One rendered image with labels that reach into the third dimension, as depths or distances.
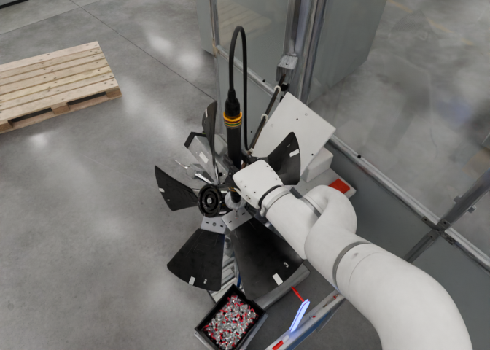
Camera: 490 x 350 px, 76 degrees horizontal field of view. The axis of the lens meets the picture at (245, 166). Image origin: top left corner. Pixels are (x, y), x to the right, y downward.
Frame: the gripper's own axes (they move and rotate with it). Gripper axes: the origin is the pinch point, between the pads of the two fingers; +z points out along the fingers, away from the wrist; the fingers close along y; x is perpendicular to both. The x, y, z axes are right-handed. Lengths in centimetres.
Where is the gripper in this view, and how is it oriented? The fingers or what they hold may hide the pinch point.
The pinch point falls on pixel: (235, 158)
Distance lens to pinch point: 84.5
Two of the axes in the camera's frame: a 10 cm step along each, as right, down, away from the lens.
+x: 0.1, -6.2, -7.8
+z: -5.9, -6.3, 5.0
